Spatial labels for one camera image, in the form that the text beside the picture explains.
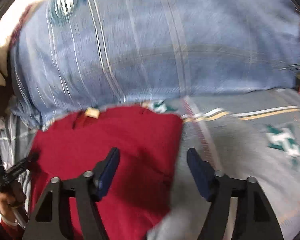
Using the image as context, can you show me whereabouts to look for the blue plaid pillow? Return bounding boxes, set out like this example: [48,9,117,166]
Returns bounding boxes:
[10,0,300,127]

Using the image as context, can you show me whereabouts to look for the red garment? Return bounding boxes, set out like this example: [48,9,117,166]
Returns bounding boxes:
[29,105,184,240]

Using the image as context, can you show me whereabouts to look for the person's left hand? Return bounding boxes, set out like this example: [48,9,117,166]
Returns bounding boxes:
[0,193,17,225]

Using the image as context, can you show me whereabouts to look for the grey patterned bedsheet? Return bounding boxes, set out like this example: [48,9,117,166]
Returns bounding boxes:
[0,87,300,240]

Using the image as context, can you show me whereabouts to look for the red sleeve forearm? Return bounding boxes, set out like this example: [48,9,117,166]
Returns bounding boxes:
[0,219,24,240]

